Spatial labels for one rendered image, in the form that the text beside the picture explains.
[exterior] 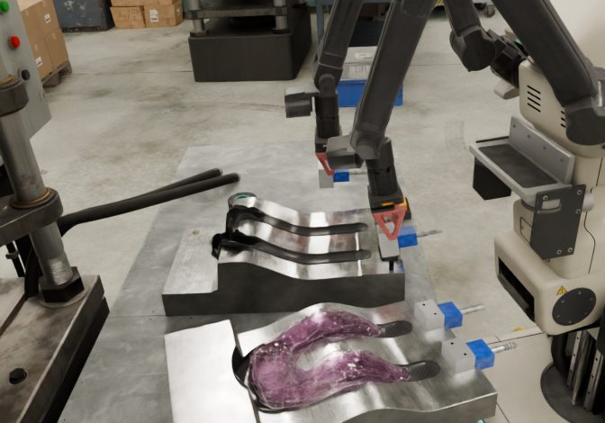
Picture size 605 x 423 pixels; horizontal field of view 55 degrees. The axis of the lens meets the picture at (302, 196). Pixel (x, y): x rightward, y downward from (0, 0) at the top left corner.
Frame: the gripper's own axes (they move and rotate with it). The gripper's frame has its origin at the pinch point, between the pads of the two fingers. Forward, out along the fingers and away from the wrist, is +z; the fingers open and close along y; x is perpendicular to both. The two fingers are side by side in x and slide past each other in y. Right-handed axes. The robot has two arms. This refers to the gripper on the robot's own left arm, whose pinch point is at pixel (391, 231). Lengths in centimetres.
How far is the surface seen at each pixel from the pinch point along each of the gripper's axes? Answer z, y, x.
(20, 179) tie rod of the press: -26, 1, -72
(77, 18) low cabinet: -68, -648, -314
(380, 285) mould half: 8.6, 6.4, -4.1
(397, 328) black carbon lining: 11.6, 17.7, -2.5
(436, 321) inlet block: 10.5, 19.2, 4.6
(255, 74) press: 13, -409, -77
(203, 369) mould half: 3.6, 33.0, -34.6
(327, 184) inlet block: -3.8, -26.0, -12.4
